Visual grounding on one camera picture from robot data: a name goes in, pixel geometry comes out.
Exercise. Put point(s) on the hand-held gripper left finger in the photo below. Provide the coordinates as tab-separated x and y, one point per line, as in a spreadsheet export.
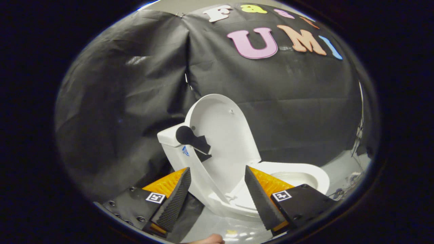
176	200

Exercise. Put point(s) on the black backdrop cloth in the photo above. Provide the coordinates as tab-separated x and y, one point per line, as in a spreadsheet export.
288	118

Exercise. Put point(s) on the metal backdrop stand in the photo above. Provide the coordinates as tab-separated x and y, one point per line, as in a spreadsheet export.
358	135

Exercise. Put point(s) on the white toilet lid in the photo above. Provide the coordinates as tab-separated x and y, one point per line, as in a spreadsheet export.
223	135

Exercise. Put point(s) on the white toilet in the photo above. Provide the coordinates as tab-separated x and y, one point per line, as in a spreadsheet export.
171	154

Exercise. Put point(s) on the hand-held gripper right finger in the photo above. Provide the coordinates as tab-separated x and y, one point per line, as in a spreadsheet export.
261	203

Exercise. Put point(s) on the white toilet seat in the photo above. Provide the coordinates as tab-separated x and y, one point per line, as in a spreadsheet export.
318	178

